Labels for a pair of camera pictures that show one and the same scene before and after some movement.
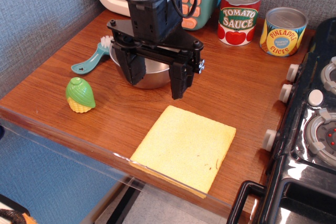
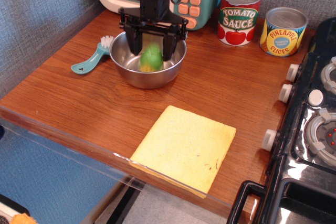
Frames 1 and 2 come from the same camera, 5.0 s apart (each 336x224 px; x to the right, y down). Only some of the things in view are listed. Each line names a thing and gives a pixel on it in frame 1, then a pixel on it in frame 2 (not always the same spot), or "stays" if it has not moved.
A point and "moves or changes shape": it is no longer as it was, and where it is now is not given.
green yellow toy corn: (80, 96) moves or changes shape
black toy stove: (301, 184) stays
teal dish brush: (104, 50) stays
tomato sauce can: (238, 14) stays
